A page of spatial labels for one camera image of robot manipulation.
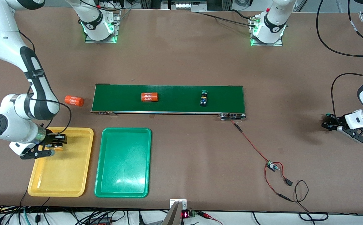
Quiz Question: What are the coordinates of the yellow plastic tray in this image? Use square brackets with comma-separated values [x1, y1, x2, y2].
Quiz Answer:
[28, 127, 95, 198]

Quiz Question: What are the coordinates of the green plastic tray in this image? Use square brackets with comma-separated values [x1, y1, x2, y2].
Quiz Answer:
[94, 127, 152, 198]

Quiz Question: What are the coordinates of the green belt conveyor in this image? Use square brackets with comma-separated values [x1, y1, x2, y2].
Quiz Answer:
[90, 83, 247, 122]

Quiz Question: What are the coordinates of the red probe lead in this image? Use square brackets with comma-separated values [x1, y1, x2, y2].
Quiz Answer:
[197, 211, 223, 225]

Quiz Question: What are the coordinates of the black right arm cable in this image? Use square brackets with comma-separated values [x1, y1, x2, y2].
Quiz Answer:
[18, 30, 73, 132]

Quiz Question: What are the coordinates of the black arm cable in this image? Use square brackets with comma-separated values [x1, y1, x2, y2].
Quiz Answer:
[316, 0, 363, 117]
[18, 30, 73, 132]

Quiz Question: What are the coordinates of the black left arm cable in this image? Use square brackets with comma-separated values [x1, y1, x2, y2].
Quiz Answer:
[316, 0, 363, 117]

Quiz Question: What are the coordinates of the black looped cable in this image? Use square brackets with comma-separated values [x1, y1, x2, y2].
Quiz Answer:
[294, 180, 330, 222]

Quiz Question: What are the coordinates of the thin red wire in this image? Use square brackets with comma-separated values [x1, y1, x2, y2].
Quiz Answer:
[231, 120, 294, 202]

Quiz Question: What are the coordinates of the black cable bundle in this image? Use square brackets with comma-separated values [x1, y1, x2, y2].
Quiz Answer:
[0, 205, 169, 225]

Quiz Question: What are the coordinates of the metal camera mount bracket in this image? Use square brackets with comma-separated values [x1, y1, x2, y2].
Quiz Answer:
[170, 199, 187, 225]

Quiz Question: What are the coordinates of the long black table cable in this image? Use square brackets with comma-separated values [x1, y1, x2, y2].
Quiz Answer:
[199, 9, 257, 27]

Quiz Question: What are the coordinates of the aluminium frame structure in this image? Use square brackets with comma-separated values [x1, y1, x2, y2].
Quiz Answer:
[139, 0, 233, 13]

